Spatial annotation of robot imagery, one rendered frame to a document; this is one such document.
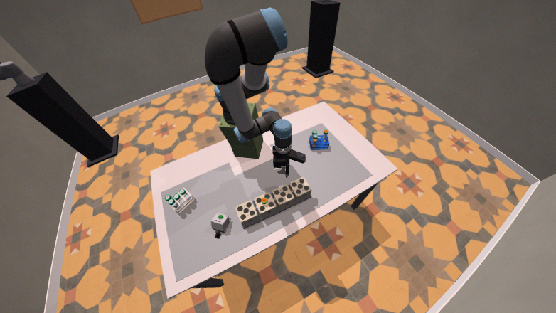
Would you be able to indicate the blue tube rack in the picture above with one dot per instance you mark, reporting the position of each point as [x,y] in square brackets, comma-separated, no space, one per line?
[323,145]

